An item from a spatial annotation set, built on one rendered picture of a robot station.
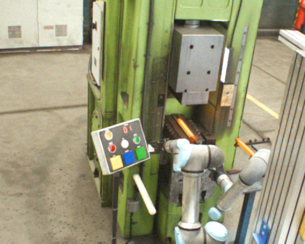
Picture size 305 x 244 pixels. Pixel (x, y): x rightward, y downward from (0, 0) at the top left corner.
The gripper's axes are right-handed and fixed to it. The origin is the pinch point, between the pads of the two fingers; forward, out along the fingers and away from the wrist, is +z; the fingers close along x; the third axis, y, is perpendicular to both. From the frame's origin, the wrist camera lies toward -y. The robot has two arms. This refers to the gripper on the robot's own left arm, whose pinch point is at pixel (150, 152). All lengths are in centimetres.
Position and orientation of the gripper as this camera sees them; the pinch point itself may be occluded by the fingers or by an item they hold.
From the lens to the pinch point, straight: 272.1
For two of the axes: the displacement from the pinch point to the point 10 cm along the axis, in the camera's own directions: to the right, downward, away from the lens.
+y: -2.6, -9.6, -0.9
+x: -7.0, 2.5, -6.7
